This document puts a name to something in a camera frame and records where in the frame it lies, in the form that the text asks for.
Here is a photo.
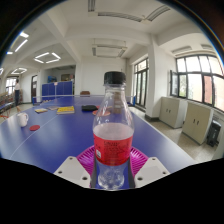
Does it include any person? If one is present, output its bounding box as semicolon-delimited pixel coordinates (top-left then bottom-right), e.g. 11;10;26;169
12;78;22;107

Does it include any white mug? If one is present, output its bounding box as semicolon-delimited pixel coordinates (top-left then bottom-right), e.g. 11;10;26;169
16;111;30;128

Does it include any pinkish grey notebook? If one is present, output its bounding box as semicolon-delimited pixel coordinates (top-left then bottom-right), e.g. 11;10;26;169
46;105;61;112

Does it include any dark door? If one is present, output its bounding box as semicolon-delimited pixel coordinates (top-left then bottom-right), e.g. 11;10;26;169
30;74;39;101

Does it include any cream cabinet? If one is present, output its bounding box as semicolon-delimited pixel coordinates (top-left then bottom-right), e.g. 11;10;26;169
158;96;188;130
181;100;215;145

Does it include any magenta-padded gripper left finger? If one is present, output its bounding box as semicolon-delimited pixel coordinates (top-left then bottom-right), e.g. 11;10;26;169
52;144;98;190

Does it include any ceiling air conditioner unit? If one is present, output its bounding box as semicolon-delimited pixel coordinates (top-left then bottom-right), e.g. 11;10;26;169
91;42;128;60

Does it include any small yellow and blue book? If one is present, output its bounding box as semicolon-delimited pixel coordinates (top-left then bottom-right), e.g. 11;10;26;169
33;107;49;114

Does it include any black pouch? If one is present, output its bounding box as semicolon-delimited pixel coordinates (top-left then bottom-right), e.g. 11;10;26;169
81;104;99;113

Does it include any wide dark-framed window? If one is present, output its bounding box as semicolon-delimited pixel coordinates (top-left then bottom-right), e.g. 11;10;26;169
169;54;224;113

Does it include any group of ceiling lights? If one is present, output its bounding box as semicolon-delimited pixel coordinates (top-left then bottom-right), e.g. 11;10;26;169
0;30;63;76

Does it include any flat round red coaster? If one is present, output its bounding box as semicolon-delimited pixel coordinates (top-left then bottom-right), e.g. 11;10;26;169
28;124;41;132

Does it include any blue table with red legs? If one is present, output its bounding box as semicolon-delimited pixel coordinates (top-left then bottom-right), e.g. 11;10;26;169
0;100;16;120

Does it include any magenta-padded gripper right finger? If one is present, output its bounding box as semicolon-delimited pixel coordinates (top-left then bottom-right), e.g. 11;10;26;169
127;145;171;190

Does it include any large yellow book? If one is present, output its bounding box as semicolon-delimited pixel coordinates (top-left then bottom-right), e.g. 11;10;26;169
56;105;76;116

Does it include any clear bottle with red label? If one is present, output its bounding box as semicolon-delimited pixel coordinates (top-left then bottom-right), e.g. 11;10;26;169
91;70;136;191

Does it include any tall dark-framed window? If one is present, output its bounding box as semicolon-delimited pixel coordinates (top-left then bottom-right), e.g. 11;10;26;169
132;57;150;108

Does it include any black bin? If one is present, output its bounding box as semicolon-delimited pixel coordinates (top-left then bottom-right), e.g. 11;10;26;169
206;119;223;148

